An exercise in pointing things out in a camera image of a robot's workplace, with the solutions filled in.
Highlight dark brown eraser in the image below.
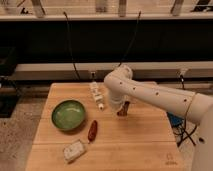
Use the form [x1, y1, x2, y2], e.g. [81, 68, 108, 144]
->
[117, 101, 130, 116]

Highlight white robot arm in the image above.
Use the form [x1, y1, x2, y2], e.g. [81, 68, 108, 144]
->
[104, 65, 213, 171]

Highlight white tube with cap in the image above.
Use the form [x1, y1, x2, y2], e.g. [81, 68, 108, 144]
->
[89, 81, 104, 110]

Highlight green ceramic bowl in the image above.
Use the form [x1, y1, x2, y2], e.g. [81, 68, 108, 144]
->
[51, 100, 86, 131]

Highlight red chili pepper toy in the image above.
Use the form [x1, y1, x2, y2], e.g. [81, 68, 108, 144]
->
[88, 120, 98, 142]

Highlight white rectangular sponge block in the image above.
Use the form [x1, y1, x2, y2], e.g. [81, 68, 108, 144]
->
[63, 140, 86, 163]

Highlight blue connector box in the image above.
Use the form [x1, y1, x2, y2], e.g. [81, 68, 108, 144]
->
[167, 113, 183, 127]

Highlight black box on left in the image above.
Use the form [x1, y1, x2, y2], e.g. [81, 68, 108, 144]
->
[0, 46, 20, 118]

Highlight right black hanging cable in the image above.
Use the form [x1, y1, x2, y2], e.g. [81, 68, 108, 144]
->
[117, 10, 142, 68]

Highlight black hanging cable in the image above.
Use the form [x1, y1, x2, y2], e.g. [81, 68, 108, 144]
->
[117, 10, 142, 68]
[62, 11, 81, 81]

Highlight left black hanging cable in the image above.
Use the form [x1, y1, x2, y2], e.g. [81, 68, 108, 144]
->
[62, 11, 81, 81]

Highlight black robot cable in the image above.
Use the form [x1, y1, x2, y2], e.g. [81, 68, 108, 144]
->
[172, 116, 198, 148]

